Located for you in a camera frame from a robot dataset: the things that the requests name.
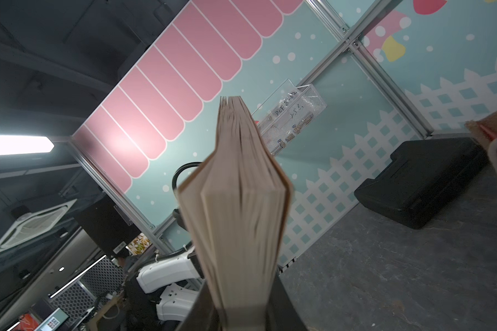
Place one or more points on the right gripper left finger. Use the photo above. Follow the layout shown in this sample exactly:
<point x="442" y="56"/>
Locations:
<point x="203" y="315"/>

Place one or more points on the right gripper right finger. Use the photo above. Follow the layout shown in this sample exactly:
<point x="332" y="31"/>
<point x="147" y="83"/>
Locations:
<point x="280" y="313"/>

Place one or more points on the brown lamp cover book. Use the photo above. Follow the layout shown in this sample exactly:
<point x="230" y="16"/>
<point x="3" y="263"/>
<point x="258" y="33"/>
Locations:
<point x="235" y="207"/>

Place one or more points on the red canvas tote bag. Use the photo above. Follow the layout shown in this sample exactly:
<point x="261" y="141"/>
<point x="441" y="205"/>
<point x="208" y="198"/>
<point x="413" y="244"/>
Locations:
<point x="495" y="140"/>

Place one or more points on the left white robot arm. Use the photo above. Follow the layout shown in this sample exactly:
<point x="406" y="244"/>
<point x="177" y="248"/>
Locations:
<point x="163" y="277"/>

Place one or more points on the black plastic tool case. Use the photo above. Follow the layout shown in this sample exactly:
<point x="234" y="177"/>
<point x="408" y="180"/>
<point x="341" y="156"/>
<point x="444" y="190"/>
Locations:
<point x="421" y="178"/>

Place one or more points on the clear plastic wall bin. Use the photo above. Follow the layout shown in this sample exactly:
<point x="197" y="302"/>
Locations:
<point x="286" y="113"/>

